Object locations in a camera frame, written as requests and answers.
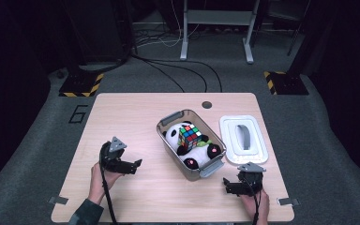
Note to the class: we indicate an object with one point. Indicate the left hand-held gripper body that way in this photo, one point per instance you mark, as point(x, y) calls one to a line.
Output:
point(112, 156)

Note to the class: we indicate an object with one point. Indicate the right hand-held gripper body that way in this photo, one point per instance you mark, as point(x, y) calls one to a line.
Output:
point(253, 179)

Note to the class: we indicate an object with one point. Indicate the panda plush toy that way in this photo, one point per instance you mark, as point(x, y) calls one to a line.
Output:
point(172, 136)

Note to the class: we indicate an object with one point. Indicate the translucent grey storage box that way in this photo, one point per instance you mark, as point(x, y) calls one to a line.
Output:
point(181, 164)

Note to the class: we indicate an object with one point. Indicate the colourful puzzle cube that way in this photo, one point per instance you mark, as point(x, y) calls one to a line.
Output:
point(190, 136)

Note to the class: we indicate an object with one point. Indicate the person's right hand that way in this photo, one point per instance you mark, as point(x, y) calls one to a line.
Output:
point(259, 209)

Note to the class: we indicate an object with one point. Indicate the person's left hand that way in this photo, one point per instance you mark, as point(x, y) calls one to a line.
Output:
point(98, 187)

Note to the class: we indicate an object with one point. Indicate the grey tape piece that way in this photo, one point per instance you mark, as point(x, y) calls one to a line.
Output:
point(58, 200)
point(289, 201)

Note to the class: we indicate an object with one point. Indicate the black yellow striped base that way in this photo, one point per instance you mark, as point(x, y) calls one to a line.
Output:
point(286, 82)
point(79, 84)

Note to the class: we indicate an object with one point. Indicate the black stand leg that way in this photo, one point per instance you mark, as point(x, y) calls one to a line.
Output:
point(296, 34)

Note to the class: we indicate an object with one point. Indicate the grey metal stand frame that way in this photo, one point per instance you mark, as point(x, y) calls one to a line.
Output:
point(220, 17)

